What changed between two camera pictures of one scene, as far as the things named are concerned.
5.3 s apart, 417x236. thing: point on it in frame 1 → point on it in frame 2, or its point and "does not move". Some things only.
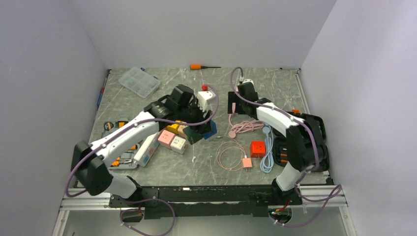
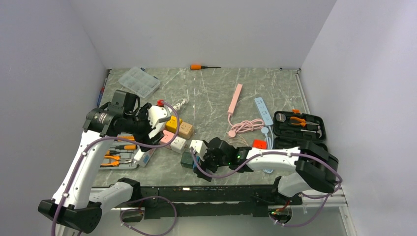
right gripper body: x=240 y=103 → x=212 y=162
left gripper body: x=193 y=114 → x=140 y=126
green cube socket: x=193 y=136 → x=187 y=160
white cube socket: x=178 y=145 does not move
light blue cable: x=267 y=163 does not move
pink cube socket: x=165 y=138 does not move
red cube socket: x=257 y=149 does not move
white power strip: x=145 y=154 does not move
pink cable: x=244 y=126 does not move
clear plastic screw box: x=139 y=81 does not move
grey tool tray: x=126 y=160 does not move
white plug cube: x=248 y=80 → x=199 y=147
